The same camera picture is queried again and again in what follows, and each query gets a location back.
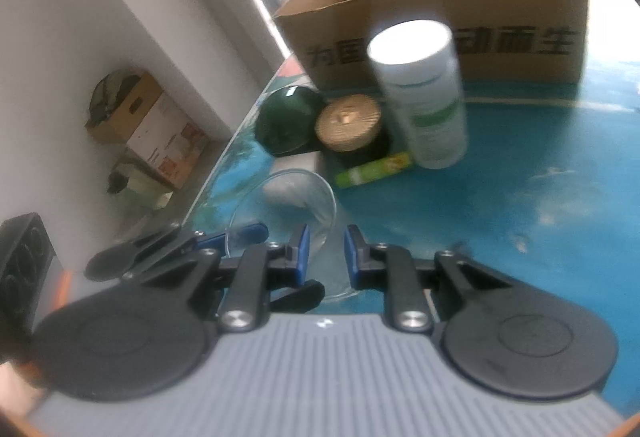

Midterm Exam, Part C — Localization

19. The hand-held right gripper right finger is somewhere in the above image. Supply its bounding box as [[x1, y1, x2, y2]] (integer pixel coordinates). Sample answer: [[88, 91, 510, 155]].
[[342, 223, 513, 334]]

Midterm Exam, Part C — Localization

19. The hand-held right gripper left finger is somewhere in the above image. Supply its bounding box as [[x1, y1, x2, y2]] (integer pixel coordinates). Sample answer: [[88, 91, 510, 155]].
[[142, 223, 313, 334]]

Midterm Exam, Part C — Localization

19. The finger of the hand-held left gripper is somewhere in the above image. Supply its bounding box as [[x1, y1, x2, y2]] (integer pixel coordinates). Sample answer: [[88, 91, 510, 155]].
[[270, 279, 326, 315], [125, 222, 271, 284]]

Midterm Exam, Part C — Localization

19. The clear glass cup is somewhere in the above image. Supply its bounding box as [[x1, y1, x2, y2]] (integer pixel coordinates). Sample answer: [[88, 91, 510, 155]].
[[226, 168, 338, 303]]

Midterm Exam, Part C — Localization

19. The light green tube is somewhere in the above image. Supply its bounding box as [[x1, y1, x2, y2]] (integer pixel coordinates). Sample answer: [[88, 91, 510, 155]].
[[335, 152, 413, 189]]

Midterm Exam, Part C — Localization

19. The dark green round jar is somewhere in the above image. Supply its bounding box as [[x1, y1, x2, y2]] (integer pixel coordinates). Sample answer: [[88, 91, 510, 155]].
[[254, 86, 326, 158]]

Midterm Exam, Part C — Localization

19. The black jar with gold lid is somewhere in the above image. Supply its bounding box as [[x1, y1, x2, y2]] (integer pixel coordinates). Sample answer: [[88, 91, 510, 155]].
[[316, 94, 391, 168]]

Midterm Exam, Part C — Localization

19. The white plastic bottle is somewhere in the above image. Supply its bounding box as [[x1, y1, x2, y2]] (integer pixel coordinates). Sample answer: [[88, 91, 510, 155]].
[[366, 20, 469, 169]]

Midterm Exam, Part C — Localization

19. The brown cardboard box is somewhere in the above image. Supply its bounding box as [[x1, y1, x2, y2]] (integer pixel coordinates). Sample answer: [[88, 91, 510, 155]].
[[272, 0, 591, 90]]

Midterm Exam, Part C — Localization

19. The brown and white carton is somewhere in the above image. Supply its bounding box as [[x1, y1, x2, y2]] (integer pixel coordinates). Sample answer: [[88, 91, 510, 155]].
[[85, 70, 211, 190]]

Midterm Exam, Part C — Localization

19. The camouflage cloth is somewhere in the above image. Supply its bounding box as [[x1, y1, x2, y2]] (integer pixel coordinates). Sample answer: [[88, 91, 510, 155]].
[[86, 72, 143, 128]]

